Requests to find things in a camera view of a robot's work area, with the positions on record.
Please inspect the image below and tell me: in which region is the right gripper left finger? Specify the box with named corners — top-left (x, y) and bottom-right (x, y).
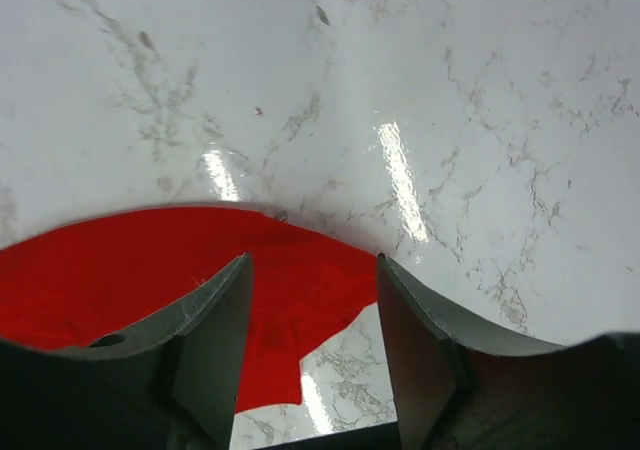
top-left (1, 254), bottom-right (253, 449)

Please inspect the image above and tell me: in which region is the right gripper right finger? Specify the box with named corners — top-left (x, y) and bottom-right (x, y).
top-left (376, 255), bottom-right (639, 449)

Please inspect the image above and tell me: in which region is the red t shirt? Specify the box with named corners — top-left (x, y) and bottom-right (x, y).
top-left (1, 206), bottom-right (376, 412)

